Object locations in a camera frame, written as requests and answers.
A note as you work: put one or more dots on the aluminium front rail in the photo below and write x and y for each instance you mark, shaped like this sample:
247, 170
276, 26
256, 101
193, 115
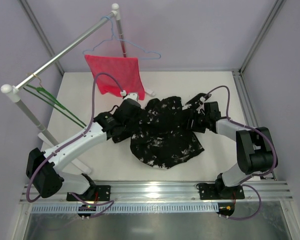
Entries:
185, 191

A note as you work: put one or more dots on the aluminium side rail frame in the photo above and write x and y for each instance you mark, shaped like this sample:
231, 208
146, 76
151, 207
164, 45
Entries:
249, 114

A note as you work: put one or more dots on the red cloth towel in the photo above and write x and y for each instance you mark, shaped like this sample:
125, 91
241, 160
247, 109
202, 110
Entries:
122, 74

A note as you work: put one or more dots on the silver white clothes rack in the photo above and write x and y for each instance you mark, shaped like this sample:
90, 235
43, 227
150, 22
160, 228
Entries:
12, 92

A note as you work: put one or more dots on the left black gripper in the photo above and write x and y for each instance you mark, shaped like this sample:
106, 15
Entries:
142, 114

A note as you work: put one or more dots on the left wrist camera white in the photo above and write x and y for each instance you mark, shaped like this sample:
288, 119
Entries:
133, 96

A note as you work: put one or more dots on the perforated cable duct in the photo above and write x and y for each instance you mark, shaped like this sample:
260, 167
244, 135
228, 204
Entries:
127, 208

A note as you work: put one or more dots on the green plastic hanger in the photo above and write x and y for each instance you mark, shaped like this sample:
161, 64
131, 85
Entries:
45, 96

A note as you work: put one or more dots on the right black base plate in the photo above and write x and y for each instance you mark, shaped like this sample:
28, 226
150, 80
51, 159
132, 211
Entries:
210, 191

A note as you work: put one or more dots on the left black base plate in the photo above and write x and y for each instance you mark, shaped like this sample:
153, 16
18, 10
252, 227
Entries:
98, 193

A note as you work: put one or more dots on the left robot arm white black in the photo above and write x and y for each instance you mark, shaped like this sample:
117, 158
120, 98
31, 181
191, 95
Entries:
45, 168

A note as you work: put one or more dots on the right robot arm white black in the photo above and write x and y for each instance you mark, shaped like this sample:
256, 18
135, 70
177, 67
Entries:
255, 152

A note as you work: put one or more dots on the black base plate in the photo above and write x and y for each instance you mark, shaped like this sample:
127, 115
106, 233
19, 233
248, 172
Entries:
98, 193
210, 191

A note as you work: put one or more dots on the black white tie-dye trousers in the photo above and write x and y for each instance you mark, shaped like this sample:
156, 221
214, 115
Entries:
159, 137

